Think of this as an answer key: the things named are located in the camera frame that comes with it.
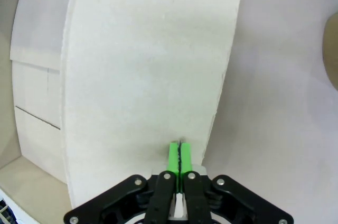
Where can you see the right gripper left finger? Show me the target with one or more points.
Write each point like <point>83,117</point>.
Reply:
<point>173,160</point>

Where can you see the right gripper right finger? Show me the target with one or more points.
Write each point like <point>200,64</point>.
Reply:
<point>186,160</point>

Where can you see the large white wrapping sheet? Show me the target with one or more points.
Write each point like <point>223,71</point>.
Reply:
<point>277,102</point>

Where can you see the white sheet with slits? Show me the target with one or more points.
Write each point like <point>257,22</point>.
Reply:
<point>34,49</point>

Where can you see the brown packing tape roll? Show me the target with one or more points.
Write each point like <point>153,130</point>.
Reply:
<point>332,49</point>

